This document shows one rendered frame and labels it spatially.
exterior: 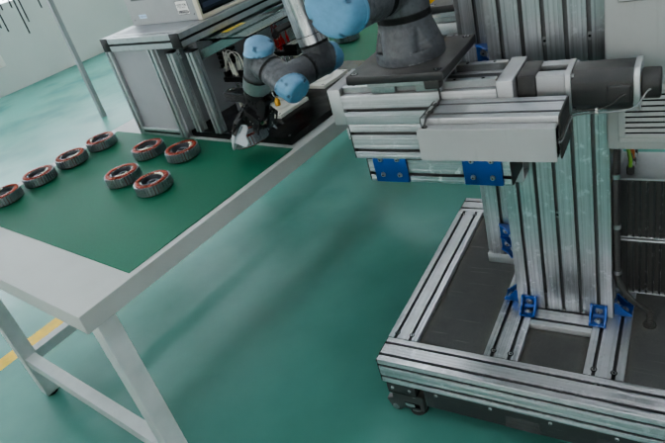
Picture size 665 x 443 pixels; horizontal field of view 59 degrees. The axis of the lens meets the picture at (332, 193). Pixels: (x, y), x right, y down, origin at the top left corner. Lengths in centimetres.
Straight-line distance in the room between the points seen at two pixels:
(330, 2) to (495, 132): 39
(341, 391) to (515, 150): 111
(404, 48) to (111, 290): 83
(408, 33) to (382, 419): 114
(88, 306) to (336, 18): 81
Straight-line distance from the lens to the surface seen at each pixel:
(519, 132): 111
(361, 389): 196
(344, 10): 112
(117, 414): 197
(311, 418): 194
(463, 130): 114
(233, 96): 167
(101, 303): 140
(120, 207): 178
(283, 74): 145
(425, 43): 126
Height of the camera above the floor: 143
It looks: 28 degrees down
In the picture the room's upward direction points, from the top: 16 degrees counter-clockwise
